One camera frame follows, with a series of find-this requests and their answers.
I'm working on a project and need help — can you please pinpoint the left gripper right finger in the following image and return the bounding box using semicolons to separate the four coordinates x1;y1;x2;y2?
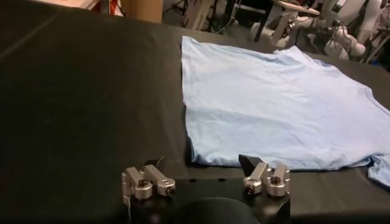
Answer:
238;154;291;197

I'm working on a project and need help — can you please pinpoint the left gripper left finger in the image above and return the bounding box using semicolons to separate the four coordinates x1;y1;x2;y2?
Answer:
121;163;177;201

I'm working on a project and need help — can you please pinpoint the white standing desk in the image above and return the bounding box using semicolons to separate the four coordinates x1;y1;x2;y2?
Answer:
249;0;321;49

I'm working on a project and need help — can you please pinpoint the light blue t-shirt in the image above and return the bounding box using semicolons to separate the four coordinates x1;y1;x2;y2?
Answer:
180;35;390;188

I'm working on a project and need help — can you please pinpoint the white cloth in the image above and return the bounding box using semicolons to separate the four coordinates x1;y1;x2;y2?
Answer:
30;0;101;10

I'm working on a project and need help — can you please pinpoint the wooden folding screen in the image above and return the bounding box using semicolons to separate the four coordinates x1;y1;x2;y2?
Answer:
120;0;164;24

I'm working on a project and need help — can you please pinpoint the white humanoid robot on base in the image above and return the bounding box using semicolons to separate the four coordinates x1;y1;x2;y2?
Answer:
289;0;390;63

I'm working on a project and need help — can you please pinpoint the orange and white garment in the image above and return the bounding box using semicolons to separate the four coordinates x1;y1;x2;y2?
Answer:
91;0;124;16

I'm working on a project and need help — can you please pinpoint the white leaning board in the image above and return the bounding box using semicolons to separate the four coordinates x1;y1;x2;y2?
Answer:
182;0;214;31

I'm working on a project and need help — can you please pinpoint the black table cover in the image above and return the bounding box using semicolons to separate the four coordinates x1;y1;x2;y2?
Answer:
0;0;390;224

